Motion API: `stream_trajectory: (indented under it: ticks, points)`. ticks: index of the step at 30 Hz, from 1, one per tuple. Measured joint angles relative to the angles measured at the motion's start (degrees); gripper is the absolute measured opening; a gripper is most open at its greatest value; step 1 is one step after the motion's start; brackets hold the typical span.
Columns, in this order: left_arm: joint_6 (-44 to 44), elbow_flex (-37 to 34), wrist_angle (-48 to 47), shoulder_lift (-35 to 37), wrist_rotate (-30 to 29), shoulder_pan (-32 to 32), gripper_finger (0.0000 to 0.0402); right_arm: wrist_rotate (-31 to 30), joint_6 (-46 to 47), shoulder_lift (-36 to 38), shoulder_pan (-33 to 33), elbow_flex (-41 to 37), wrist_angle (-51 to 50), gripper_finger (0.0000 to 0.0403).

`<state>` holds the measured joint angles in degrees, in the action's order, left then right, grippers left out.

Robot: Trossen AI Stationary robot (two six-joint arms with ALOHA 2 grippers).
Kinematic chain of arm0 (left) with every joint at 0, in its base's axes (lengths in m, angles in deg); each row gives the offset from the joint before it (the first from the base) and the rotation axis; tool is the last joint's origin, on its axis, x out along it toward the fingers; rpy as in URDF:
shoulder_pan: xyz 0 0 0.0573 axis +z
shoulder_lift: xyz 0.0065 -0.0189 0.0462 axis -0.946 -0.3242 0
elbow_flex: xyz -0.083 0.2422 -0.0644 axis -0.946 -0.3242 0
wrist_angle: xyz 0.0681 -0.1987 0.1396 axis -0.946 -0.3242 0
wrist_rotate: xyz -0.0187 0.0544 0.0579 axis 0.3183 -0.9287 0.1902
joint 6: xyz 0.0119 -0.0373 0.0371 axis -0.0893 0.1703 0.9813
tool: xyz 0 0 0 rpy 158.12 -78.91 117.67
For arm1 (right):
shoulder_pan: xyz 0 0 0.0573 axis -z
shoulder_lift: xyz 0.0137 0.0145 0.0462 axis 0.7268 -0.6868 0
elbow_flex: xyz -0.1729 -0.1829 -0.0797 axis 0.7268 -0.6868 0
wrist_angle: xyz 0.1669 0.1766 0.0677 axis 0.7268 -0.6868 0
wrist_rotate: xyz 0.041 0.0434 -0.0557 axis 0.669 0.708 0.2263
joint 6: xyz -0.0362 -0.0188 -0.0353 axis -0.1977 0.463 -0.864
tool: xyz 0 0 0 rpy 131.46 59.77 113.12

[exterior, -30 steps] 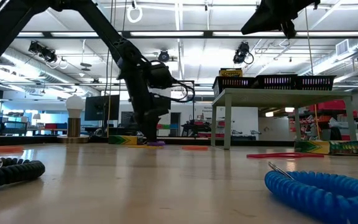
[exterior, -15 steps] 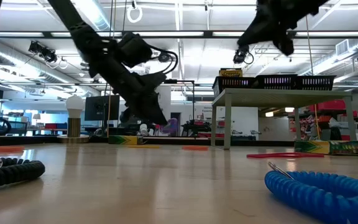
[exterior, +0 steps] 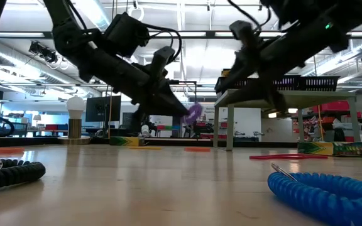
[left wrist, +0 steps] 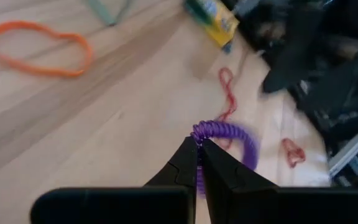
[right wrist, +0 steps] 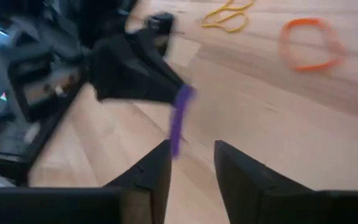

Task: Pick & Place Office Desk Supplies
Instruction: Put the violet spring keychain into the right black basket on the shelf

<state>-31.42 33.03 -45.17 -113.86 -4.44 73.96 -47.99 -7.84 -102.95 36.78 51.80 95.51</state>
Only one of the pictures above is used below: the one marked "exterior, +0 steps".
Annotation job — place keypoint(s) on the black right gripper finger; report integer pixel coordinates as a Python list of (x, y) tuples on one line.
[(253, 95), (236, 75)]

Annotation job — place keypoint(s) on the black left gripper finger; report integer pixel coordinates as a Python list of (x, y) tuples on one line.
[(165, 108), (174, 100)]

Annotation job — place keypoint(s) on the yellow green crayon box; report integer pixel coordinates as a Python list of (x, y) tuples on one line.
[(332, 148), (225, 73), (126, 141)]

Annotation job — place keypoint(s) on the black plastic mesh basket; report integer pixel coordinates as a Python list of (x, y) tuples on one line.
[(223, 84), (319, 83), (289, 83)]

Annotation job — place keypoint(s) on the purple spiral coil keyring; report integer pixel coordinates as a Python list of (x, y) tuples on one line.
[(196, 110)]

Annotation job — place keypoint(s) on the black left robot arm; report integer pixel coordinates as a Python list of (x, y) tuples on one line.
[(71, 40)]

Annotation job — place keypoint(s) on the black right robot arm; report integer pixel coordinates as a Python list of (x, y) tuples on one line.
[(325, 25)]

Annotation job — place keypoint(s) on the white round column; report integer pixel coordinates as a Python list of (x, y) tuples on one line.
[(163, 120)]

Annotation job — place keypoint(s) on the black computer monitor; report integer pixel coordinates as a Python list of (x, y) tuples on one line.
[(102, 108)]

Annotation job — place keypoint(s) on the yellow rubber band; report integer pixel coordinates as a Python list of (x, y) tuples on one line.
[(146, 147)]

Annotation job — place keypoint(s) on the orange rubber band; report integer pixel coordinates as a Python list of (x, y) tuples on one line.
[(196, 149), (2, 150)]

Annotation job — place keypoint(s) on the sage green perforated metal riser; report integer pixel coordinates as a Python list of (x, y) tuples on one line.
[(310, 95)]

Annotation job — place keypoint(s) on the white globe lamp wooden base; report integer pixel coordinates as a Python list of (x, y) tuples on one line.
[(75, 106)]

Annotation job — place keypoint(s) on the red rubber band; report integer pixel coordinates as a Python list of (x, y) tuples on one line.
[(256, 157)]

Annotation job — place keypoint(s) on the red storage bin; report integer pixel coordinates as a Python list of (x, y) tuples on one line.
[(332, 106)]

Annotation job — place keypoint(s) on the blue spiral coil keyring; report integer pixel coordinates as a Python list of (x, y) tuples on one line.
[(325, 201)]

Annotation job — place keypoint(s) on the black spiral coil keyring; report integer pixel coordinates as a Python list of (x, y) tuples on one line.
[(17, 174)]

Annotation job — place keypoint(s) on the black metal station frame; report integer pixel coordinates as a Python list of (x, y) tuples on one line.
[(184, 82)]

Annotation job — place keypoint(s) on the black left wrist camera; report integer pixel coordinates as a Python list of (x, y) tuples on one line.
[(126, 33)]

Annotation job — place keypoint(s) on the black ceiling camera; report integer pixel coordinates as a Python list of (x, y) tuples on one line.
[(42, 51)]

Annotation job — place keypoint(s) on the silver air duct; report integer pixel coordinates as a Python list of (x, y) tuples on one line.
[(17, 69)]

